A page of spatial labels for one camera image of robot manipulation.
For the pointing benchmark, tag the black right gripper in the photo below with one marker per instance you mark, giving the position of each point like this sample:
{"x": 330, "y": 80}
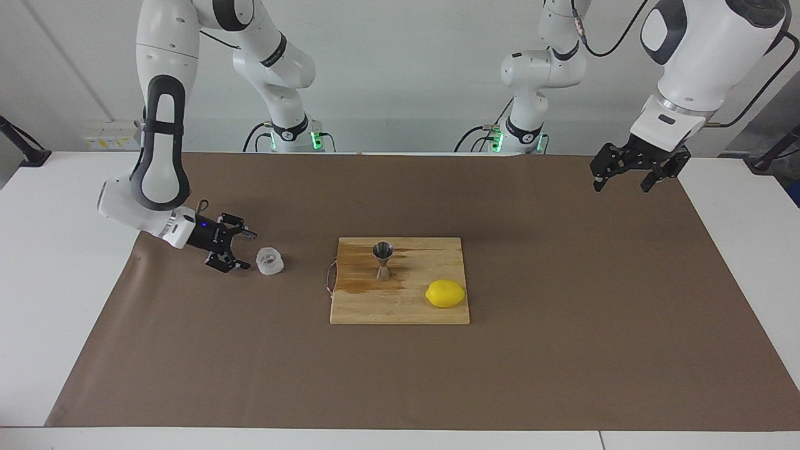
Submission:
{"x": 209, "y": 234}

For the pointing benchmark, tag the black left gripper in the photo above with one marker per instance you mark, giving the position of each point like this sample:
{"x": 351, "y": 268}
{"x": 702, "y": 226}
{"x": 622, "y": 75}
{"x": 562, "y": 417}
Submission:
{"x": 650, "y": 155}

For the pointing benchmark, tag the small clear plastic cup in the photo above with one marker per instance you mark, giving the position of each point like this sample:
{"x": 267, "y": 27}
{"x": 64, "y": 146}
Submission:
{"x": 270, "y": 265}

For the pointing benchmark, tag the steel double jigger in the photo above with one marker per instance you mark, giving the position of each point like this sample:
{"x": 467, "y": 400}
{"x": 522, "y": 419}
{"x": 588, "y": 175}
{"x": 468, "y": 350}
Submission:
{"x": 383, "y": 272}

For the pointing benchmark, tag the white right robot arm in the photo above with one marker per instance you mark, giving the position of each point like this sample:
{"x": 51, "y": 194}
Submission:
{"x": 159, "y": 62}

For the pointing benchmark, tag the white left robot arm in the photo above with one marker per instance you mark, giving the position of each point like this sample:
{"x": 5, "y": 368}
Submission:
{"x": 706, "y": 50}

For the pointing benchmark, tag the black clamp stand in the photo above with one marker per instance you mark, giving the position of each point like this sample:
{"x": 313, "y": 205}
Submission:
{"x": 765, "y": 164}
{"x": 34, "y": 156}

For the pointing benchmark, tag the brown paper table mat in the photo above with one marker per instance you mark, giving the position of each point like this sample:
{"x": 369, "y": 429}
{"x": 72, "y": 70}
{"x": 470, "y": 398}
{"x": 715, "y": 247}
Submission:
{"x": 250, "y": 375}

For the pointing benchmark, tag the blue object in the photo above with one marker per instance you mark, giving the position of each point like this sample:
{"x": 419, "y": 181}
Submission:
{"x": 795, "y": 194}

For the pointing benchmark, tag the wooden cutting board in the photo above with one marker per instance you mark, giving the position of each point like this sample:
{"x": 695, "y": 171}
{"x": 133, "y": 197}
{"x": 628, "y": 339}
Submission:
{"x": 400, "y": 309}

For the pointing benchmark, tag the yellow lemon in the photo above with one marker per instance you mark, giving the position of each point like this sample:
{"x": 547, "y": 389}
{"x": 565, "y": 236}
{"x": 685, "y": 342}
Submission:
{"x": 445, "y": 294}

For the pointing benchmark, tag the white wall socket box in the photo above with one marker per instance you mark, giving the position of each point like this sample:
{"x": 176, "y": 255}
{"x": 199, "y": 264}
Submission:
{"x": 109, "y": 137}

